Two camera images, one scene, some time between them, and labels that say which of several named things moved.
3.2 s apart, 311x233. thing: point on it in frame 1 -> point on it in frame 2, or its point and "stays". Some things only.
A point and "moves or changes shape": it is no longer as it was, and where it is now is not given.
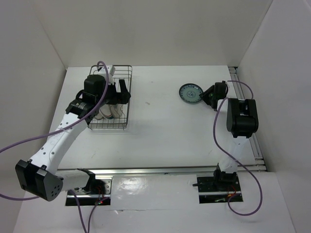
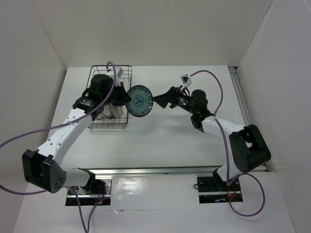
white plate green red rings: [105, 110] stays
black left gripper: [122, 97] stays
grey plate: [117, 109] stays
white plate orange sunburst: [99, 116] stays
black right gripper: [205, 94] -> [173, 93]
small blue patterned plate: [190, 93] moves or changes shape
